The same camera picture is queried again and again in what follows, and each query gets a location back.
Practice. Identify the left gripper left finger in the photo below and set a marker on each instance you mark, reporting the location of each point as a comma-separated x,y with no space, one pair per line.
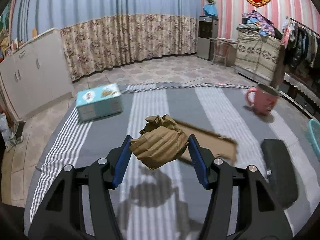
60,214

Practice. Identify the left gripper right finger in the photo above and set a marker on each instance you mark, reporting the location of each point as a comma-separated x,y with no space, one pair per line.
242,204

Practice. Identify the brown paper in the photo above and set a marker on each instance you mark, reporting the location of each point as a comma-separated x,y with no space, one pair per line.
161,141

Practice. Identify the black glasses case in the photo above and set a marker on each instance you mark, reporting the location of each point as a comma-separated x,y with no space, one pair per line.
280,171

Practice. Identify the brown cardboard piece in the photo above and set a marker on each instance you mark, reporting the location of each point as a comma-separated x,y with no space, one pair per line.
220,146

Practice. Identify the grey striped tablecloth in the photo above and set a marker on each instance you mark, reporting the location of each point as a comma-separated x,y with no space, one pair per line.
177,163

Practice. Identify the light blue tissue box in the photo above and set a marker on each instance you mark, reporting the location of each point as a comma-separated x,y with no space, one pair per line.
99,102

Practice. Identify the turquoise plastic laundry basket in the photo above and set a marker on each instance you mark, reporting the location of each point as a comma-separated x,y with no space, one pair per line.
314,132

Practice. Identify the pink metal mug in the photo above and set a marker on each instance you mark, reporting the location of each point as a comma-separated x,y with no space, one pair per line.
262,98

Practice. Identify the low shelf with lace cover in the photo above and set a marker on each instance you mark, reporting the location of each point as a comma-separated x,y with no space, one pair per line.
302,95

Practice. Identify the white low cabinet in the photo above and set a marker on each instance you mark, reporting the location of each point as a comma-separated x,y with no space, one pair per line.
35,75

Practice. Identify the cloth covered cabinet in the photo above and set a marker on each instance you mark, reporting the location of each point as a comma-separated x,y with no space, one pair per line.
257,53

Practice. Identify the floral beige curtain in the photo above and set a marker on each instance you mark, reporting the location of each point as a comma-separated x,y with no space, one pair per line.
113,41

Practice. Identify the small metal stool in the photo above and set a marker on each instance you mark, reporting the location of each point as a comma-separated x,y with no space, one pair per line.
221,48

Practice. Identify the clothes rack with garments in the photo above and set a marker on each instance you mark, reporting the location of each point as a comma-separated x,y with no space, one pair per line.
298,55

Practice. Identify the water dispenser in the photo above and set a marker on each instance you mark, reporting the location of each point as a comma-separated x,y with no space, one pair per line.
208,29

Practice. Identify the pile of folded clothes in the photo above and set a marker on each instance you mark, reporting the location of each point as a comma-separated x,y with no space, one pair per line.
254,21

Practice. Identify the blue bag on dispenser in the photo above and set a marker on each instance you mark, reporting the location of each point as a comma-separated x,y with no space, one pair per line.
210,10

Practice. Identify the small potted plant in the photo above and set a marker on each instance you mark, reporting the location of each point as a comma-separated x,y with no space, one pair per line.
210,2

